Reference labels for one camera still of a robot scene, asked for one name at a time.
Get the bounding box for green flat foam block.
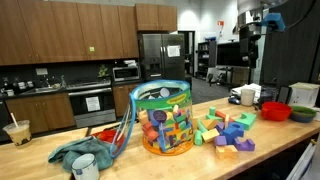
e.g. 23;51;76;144
205;113;224;122

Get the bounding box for red long foam block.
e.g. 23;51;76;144
214;109;236;124

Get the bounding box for bubble tea cup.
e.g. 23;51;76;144
2;119;33;147

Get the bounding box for stainless microwave oven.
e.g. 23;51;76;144
112;65;141;83

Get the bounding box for purple arch foam block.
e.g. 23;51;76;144
232;137;257;153

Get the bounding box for tan wedge foam block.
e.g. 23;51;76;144
201;118;220;131

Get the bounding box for white drinking straw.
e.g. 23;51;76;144
9;112;20;129

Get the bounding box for wooden media cabinet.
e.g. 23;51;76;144
231;66;251;86

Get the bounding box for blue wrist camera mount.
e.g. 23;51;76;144
259;12;287;33

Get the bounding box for green cylinder foam block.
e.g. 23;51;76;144
193;129;204;147

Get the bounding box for black slab device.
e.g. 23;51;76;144
277;85;293;105

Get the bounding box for white paper stack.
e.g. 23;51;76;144
230;82;263;101

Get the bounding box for narrow brown base cabinet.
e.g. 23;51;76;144
112;83;141;118

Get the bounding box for green arch foam block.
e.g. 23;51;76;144
234;111;258;132

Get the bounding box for black oven range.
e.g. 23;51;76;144
67;79;117;129

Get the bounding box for white wall plate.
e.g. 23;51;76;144
35;67;49;77

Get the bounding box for dark plastic jar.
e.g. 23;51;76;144
258;84;278;108

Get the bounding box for white angled panel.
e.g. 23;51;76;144
285;133;320;180

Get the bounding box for white paper on oven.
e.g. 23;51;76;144
85;96;101;113

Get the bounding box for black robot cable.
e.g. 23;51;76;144
284;0;318;31

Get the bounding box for metal kitchen sink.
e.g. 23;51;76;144
19;85;64;97

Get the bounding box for red plastic bowl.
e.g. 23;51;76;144
260;101;293;122

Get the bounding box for stainless steel refrigerator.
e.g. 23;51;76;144
137;33;186;83

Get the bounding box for red notched foam block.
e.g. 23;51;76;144
142;121;161;143

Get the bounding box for blue arch foam block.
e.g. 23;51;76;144
229;121;247;136

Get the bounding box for plain white cup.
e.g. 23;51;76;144
240;88;256;107

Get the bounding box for long green cylinder block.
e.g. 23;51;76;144
196;118;210;135

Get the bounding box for tan cube foam block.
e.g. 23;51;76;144
201;127;221;144

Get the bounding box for small green plant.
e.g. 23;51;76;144
97;64;110;79

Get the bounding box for white cardboard box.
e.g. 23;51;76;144
287;81;320;109

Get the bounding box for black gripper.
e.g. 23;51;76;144
238;23;261;69

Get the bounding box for brown cabinets above refrigerator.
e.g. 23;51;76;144
134;3;178;33

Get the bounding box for green plastic bowl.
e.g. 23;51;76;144
289;105;318;124

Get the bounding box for dark bookshelf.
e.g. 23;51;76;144
196;40;218;80

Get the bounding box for metal sink faucet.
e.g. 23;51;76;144
40;74;52;89

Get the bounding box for black television screen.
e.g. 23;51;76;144
216;41;249;68

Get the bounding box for small purple foam block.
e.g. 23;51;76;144
215;121;226;135

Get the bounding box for orange tan foam block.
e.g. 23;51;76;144
214;144;240;161

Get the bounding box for white cup blue print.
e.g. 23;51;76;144
71;153;100;180

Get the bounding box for blue cube foam block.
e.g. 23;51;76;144
221;126;239;145

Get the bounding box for white container stack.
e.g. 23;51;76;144
122;59;138;67

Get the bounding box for wide brown base cabinet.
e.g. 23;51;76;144
4;92;77;135

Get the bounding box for blue computer mouse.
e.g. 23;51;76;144
227;94;242;105

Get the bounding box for purple cube foam block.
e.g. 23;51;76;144
213;134;228;148

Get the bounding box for teal cloth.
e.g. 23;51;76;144
47;135;115;173

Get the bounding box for white paper on refrigerator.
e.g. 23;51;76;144
166;44;181;58

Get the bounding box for long brown wall cabinets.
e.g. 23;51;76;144
0;0;140;67

